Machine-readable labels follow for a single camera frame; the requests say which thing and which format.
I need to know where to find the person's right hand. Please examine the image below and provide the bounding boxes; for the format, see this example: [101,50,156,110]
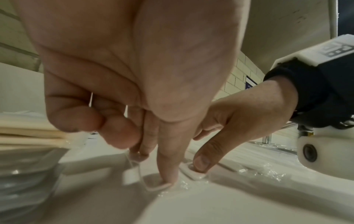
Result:
[192,79,300,173]

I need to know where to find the person's left hand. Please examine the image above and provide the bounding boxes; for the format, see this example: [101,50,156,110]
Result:
[11,0,252,184]

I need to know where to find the clear toothbrushes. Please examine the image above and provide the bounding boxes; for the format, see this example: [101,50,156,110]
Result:
[221,157,289,183]

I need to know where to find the stack of yellow soap packets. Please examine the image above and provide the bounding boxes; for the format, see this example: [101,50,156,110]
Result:
[0,110,89,221]

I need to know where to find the steel sink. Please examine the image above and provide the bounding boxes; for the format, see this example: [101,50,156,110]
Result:
[247,122,299,152]

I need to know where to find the black wristband with marker tags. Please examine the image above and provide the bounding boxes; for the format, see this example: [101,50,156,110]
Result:
[263,34,354,130]

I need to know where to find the white table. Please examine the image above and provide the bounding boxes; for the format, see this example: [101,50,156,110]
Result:
[41,139,354,224]

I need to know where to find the purple wall sign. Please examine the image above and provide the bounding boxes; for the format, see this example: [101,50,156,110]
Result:
[244,75,258,91]

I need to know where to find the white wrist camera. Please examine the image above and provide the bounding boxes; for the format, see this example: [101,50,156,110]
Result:
[295,125,354,177]

